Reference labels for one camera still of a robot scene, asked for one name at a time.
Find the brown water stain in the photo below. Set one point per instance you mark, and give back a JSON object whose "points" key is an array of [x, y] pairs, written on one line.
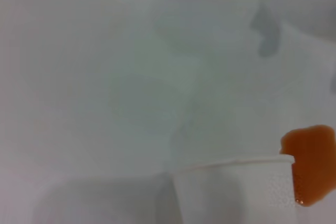
{"points": [[313, 161]]}

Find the white paper cup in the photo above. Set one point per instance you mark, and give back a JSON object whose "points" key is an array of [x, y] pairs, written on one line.
{"points": [[231, 192]]}

